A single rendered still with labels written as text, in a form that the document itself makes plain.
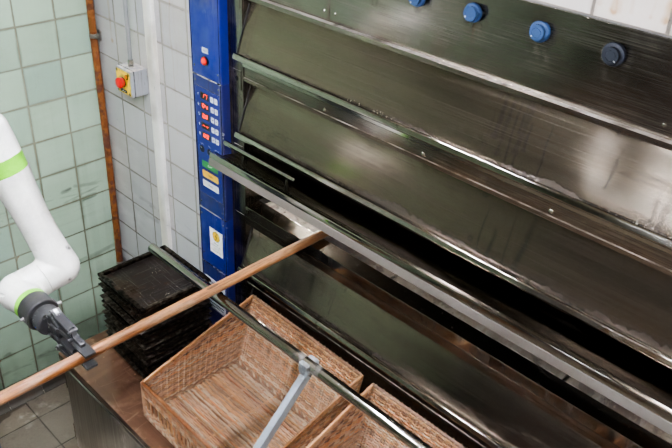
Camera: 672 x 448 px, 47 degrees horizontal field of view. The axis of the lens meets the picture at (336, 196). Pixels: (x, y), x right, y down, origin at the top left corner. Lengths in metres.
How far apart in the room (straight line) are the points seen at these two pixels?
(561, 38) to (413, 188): 0.59
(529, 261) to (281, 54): 0.92
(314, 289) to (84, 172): 1.25
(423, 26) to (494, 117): 0.28
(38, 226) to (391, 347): 1.06
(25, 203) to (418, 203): 1.05
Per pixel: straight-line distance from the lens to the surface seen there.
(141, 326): 2.12
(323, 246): 2.44
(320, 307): 2.52
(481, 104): 1.85
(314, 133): 2.27
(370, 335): 2.40
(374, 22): 2.01
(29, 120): 3.17
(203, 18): 2.49
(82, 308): 3.68
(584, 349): 1.84
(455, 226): 1.98
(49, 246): 2.28
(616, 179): 1.70
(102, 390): 2.88
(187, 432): 2.52
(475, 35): 1.81
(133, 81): 2.90
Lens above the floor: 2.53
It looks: 30 degrees down
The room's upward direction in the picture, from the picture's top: 3 degrees clockwise
